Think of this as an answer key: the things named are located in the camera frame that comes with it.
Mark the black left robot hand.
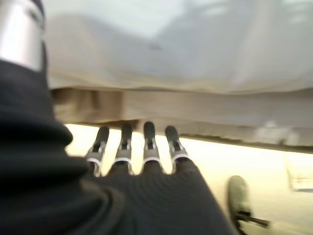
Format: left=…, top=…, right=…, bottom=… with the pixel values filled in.
left=0, top=0, right=235, bottom=235

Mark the white duvet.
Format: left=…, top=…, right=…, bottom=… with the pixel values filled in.
left=44, top=0, right=313, bottom=95

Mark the white fitted bed sheet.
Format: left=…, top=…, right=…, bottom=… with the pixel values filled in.
left=46, top=14, right=159, bottom=89

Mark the silver left robot leg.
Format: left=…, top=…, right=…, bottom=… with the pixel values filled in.
left=227, top=175, right=271, bottom=235

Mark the brown bed frame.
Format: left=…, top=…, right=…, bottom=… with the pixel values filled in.
left=51, top=87, right=313, bottom=149

